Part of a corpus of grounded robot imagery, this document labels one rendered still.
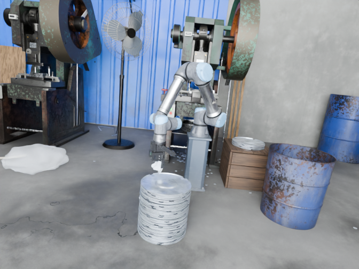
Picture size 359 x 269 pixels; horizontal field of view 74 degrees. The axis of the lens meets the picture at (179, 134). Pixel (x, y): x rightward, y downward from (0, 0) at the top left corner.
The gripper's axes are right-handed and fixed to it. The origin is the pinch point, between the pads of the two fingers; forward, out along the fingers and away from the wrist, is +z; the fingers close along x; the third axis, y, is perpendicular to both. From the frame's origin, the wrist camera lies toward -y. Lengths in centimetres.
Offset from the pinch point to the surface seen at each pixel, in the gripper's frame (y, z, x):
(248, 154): -85, -1, -20
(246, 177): -86, 19, -20
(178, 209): -2.1, 10.1, 27.6
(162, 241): 5.2, 28.6, 27.3
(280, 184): -75, 4, 25
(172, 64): -89, -75, -227
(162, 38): -72, -112, -234
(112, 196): 24, 31, -32
